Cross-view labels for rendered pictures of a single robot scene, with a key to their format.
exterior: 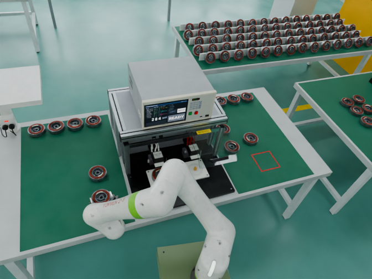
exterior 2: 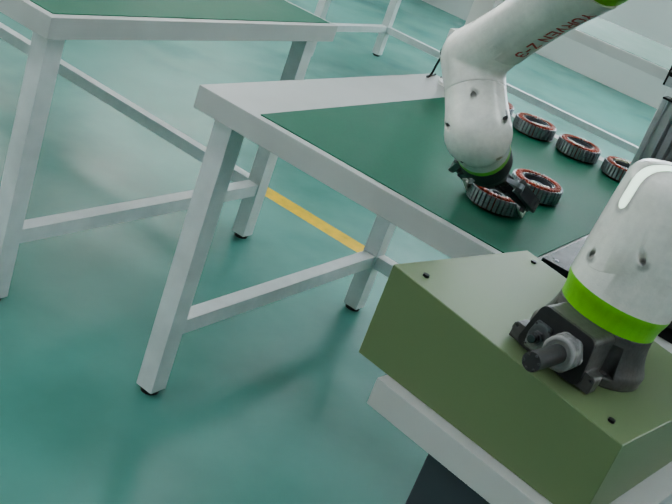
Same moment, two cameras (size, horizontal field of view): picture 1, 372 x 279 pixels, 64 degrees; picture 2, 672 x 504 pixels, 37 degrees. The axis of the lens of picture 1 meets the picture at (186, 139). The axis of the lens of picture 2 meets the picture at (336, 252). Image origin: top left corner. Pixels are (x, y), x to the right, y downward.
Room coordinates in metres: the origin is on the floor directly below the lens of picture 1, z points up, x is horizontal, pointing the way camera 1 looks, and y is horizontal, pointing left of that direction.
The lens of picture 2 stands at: (-0.41, -0.88, 1.34)
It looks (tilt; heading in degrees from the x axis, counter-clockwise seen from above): 23 degrees down; 53
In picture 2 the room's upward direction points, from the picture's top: 20 degrees clockwise
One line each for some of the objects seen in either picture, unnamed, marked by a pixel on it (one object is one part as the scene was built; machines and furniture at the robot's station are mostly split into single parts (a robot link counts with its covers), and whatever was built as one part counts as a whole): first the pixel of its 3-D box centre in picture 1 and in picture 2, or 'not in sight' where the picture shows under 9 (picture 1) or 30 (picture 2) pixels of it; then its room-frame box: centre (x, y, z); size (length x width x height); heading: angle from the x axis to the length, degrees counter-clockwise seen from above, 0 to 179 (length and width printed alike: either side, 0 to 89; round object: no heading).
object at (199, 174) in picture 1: (195, 170); not in sight; (1.22, -0.09, 0.78); 0.15 x 0.15 x 0.01; 26
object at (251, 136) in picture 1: (250, 139); not in sight; (1.60, -0.48, 0.77); 0.11 x 0.11 x 0.04
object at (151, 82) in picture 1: (169, 90); not in sight; (1.46, 0.15, 1.22); 0.44 x 0.39 x 0.20; 116
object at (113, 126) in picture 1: (115, 125); not in sight; (1.39, 0.49, 0.91); 0.28 x 0.03 x 0.32; 26
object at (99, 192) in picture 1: (101, 198); (495, 196); (0.91, 0.45, 0.77); 0.11 x 0.11 x 0.04
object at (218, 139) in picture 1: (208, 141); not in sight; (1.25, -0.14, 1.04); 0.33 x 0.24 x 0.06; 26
